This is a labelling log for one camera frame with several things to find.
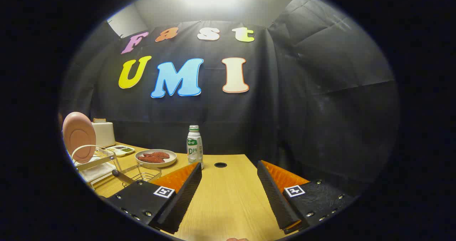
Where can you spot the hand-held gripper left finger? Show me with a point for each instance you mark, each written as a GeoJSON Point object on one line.
{"type": "Point", "coordinates": [185, 194]}

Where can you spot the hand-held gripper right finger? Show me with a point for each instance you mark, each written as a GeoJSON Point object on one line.
{"type": "Point", "coordinates": [274, 194]}

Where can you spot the pink plate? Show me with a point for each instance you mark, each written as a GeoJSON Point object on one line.
{"type": "Point", "coordinates": [76, 134]}

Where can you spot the beige round dish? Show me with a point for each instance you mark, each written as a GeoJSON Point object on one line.
{"type": "Point", "coordinates": [167, 161]}

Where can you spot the red meat slice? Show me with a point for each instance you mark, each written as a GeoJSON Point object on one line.
{"type": "Point", "coordinates": [151, 159]}
{"type": "Point", "coordinates": [158, 154]}

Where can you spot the white drink bottle green label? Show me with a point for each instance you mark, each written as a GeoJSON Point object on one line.
{"type": "Point", "coordinates": [195, 146]}

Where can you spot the white divided snack tray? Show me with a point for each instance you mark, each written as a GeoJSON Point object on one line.
{"type": "Point", "coordinates": [114, 152]}

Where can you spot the white toaster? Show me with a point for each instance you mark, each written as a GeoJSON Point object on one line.
{"type": "Point", "coordinates": [105, 134]}

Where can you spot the bread slice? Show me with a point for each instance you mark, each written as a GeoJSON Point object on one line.
{"type": "Point", "coordinates": [99, 120]}

